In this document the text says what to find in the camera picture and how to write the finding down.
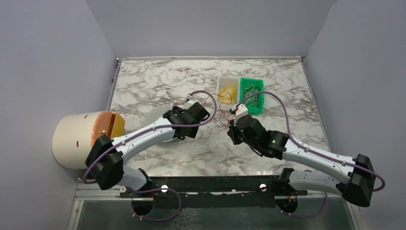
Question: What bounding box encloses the red cable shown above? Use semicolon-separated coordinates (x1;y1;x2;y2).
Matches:
203;92;237;128

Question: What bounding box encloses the white perforated cable spool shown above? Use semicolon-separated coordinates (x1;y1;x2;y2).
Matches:
144;103;198;142

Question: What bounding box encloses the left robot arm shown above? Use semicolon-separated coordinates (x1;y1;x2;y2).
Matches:
82;101;213;191

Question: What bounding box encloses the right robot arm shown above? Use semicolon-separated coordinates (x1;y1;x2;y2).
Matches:
227;115;376;207

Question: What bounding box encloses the white plastic bin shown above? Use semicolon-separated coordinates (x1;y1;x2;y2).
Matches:
214;76;240;110

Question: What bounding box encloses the green plastic bin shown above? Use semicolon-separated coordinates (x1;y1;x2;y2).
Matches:
238;77;265;115

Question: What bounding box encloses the cream cylinder winding machine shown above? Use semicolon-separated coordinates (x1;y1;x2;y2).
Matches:
52;111;125;170

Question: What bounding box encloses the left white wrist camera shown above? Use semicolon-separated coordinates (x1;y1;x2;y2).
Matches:
186;93;200;104

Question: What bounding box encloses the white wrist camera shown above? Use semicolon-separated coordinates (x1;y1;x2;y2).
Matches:
229;103;248;126
186;93;200;104

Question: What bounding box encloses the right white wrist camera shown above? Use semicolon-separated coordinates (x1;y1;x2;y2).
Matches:
229;103;248;126

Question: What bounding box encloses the yellow cable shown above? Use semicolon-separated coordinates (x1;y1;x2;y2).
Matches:
217;83;238;104

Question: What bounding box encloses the white cable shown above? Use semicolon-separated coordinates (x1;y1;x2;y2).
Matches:
242;83;261;107

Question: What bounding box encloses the black cable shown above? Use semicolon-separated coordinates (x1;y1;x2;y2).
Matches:
242;85;262;108

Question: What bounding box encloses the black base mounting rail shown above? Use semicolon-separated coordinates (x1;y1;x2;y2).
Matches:
119;175;308;209

